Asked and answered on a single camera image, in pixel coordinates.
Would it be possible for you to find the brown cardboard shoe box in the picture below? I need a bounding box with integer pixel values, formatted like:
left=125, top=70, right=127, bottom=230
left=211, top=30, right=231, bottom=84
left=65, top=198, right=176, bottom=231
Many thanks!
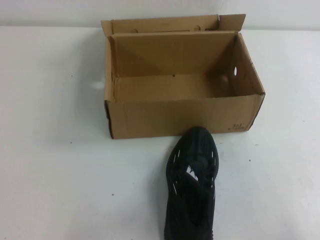
left=100, top=13, right=266, bottom=140

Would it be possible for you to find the black knit sneaker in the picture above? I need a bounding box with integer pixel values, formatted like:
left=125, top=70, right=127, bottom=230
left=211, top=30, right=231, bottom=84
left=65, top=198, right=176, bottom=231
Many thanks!
left=163, top=126, right=221, bottom=240

